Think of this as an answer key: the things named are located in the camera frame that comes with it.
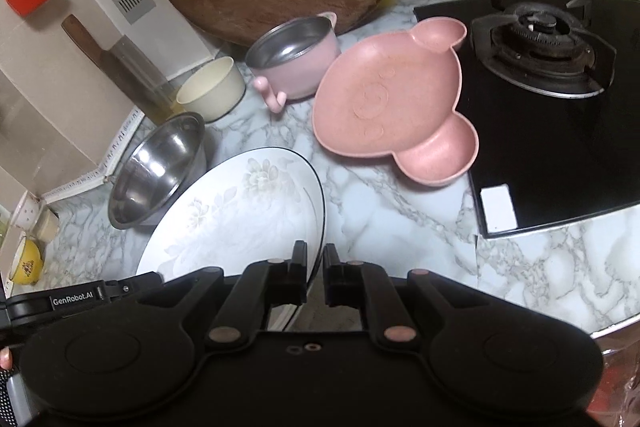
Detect black gas stove top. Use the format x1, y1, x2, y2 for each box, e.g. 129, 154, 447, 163
416, 0, 639, 237

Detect stainless steel bowl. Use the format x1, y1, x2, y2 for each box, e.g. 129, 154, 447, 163
107, 112, 207, 230

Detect pink bear-shaped plate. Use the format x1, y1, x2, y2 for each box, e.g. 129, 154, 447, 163
311, 16, 480, 187

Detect cleaver with wooden handle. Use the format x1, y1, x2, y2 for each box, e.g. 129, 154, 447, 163
61, 15, 174, 124

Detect white floral ceramic plate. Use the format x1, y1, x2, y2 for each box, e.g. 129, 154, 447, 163
134, 146, 328, 333

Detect person's left hand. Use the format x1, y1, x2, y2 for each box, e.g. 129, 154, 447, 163
0, 347, 13, 371

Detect white sticker on stove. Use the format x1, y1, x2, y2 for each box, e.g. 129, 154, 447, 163
480, 184, 518, 234

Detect pink steel-lined handled bowl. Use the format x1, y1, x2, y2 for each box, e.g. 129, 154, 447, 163
245, 12, 341, 114

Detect left gas burner grate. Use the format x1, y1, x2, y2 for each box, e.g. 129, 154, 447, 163
471, 0, 617, 98

